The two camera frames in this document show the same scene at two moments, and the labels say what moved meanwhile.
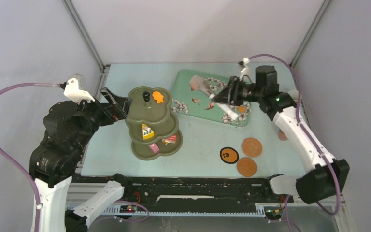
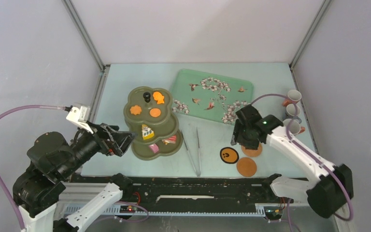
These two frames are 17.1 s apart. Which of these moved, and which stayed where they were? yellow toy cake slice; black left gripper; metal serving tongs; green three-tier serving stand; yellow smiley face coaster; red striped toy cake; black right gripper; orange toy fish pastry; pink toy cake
Moved: black left gripper; black right gripper; metal serving tongs
Stayed: orange toy fish pastry; green three-tier serving stand; yellow toy cake slice; yellow smiley face coaster; pink toy cake; red striped toy cake
